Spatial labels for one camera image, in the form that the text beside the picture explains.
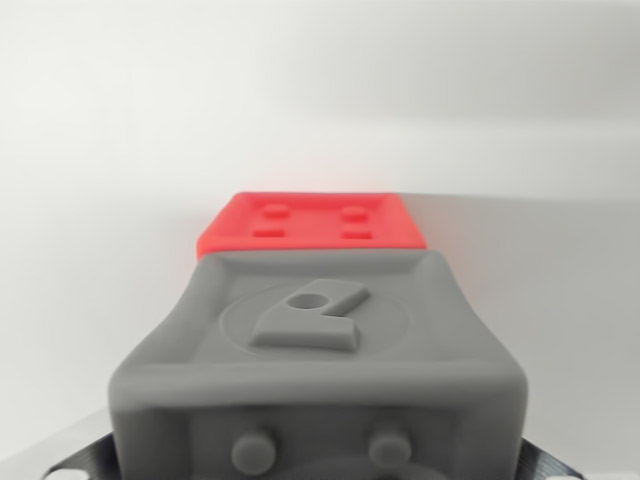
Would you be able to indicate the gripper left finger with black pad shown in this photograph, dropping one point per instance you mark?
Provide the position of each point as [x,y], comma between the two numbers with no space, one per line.
[75,457]

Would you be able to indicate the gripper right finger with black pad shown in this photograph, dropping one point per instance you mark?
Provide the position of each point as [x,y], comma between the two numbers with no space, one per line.
[545,462]

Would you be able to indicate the gray plastic cube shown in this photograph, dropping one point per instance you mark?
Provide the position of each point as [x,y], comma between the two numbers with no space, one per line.
[320,380]

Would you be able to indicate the red plastic cube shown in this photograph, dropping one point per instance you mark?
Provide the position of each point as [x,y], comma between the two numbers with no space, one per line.
[310,222]

